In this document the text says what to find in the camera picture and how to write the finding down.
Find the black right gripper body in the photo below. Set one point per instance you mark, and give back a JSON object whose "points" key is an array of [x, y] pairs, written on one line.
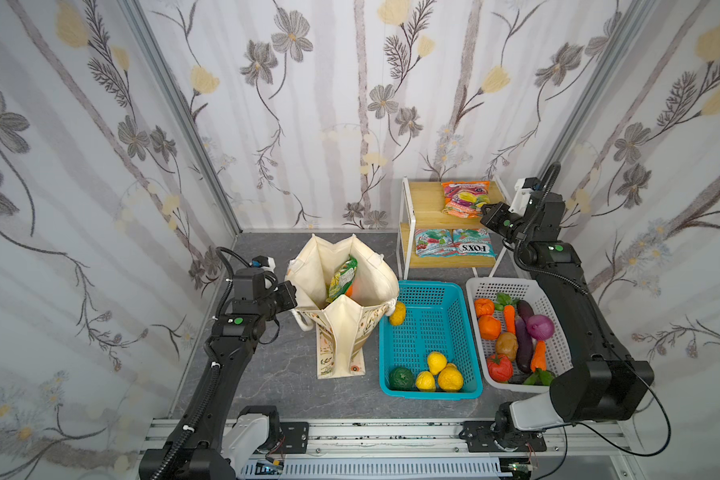
{"points": [[495, 216]]}

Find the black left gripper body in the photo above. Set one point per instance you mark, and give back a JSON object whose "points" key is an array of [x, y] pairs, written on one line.
{"points": [[285, 295]]}

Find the orange snack bag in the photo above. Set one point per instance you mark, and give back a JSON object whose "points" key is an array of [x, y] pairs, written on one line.
{"points": [[465, 199]]}

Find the cream floral grocery tote bag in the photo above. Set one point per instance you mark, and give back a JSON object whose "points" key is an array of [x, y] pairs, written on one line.
{"points": [[343, 326]]}

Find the green snack bag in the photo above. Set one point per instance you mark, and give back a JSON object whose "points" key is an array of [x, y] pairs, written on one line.
{"points": [[342, 278]]}

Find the orange carrot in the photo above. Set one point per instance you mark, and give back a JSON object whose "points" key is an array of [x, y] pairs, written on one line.
{"points": [[509, 315], [538, 361]]}

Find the purple onion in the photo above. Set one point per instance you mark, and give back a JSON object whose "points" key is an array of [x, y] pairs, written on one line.
{"points": [[540, 327]]}

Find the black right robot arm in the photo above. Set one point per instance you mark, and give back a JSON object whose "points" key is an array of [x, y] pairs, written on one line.
{"points": [[605, 383]]}

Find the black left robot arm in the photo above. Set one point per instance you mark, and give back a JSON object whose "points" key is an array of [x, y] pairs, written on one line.
{"points": [[197, 448]]}

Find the Fox's candy bag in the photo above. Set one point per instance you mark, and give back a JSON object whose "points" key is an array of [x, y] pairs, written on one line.
{"points": [[473, 242]]}

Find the green red candy bag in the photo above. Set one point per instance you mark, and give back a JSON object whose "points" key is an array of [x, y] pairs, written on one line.
{"points": [[434, 243]]}

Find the white wooden two-tier shelf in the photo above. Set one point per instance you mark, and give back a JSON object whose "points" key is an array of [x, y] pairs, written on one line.
{"points": [[421, 205]]}

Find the purple eggplant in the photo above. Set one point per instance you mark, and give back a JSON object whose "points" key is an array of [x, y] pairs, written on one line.
{"points": [[525, 343]]}

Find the orange bell pepper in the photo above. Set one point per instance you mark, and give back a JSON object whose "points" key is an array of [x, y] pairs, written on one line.
{"points": [[484, 307], [489, 327]]}

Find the brown potato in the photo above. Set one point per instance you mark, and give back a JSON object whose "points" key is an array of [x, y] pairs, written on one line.
{"points": [[507, 344]]}

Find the yellow lemon top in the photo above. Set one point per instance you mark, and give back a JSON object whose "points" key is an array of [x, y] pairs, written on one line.
{"points": [[398, 316]]}

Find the yellow lemon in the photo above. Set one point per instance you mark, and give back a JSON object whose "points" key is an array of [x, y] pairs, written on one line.
{"points": [[436, 362], [426, 382], [398, 316]]}

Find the red tomato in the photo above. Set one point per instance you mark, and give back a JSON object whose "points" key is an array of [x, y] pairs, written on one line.
{"points": [[500, 368]]}

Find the green avocado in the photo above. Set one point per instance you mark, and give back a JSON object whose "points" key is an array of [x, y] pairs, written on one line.
{"points": [[401, 379]]}

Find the teal plastic basket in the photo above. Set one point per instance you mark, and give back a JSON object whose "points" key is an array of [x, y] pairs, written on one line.
{"points": [[436, 319]]}

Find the yellow lemon right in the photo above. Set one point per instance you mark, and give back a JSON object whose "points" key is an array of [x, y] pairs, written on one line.
{"points": [[436, 362]]}

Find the yellow lemon middle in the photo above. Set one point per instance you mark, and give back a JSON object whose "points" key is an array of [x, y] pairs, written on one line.
{"points": [[426, 382]]}

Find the large yellow citrus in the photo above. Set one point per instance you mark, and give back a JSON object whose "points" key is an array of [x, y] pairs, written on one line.
{"points": [[450, 379]]}

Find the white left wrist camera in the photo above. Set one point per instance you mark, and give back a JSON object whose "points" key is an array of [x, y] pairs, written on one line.
{"points": [[264, 262]]}

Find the aluminium mounting rail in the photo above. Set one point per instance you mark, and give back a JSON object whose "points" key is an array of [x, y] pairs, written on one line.
{"points": [[411, 449]]}

